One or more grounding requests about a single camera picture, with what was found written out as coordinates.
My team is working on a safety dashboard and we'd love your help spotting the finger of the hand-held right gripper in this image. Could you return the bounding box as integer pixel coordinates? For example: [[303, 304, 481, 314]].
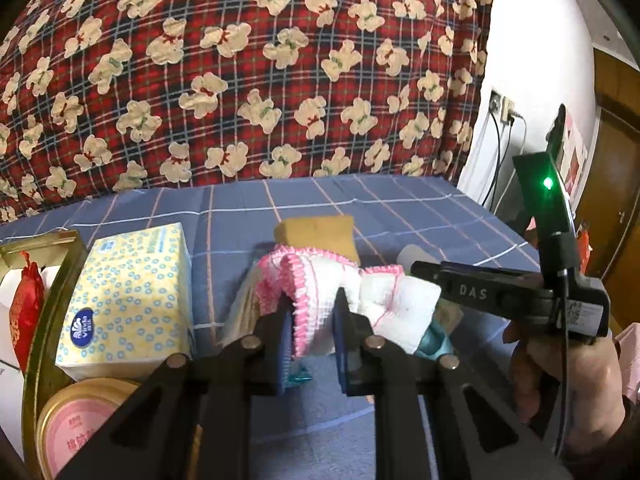
[[410, 260, 545, 320]]

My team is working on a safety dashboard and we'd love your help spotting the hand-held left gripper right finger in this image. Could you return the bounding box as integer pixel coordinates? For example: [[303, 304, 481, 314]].
[[332, 287, 576, 480]]

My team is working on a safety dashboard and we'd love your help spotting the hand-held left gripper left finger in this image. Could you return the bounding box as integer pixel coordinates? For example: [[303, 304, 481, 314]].
[[57, 300, 296, 480]]

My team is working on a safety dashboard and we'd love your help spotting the pink trimmed white knit cloth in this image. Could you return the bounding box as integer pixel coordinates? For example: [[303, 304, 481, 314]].
[[250, 245, 443, 358]]

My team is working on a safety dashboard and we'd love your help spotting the yellow sponge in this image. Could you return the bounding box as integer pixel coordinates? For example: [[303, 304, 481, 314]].
[[274, 214, 360, 263]]

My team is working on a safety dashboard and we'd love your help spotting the gold metal tin box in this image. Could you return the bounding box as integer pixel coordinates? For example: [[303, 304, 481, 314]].
[[0, 230, 93, 480]]

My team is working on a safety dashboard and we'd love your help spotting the red gold embroidered pouch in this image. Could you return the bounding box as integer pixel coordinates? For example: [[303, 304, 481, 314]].
[[9, 250, 46, 373]]

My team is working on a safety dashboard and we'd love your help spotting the person's right forearm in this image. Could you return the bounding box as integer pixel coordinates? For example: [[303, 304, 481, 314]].
[[565, 395, 640, 480]]

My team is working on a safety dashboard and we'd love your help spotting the person's right hand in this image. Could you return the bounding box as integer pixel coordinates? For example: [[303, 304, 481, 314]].
[[504, 320, 627, 458]]

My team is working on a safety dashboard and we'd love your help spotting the blue plaid bedsheet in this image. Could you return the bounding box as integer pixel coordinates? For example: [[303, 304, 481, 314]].
[[0, 175, 546, 480]]

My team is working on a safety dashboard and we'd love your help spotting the brown wooden door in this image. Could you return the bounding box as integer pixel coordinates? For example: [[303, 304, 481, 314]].
[[575, 45, 640, 341]]

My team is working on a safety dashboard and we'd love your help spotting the pink patterned board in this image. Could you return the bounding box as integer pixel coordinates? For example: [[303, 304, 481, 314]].
[[546, 104, 588, 196]]

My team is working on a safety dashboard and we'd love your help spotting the yellow dotted tissue pack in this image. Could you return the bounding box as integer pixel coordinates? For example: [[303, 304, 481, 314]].
[[55, 222, 196, 381]]

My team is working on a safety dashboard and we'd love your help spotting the round pink lidded tin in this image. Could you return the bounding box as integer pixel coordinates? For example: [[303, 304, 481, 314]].
[[36, 379, 151, 480]]

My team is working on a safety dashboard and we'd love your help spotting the red plaid teddy bear blanket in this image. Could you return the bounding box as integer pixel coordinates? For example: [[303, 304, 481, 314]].
[[0, 0, 501, 221]]

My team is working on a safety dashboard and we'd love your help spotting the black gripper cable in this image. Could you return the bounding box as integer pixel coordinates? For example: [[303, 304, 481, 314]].
[[552, 232, 574, 458]]

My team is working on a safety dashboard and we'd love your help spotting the black power cable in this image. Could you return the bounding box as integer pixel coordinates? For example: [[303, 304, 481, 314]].
[[486, 110, 502, 208]]

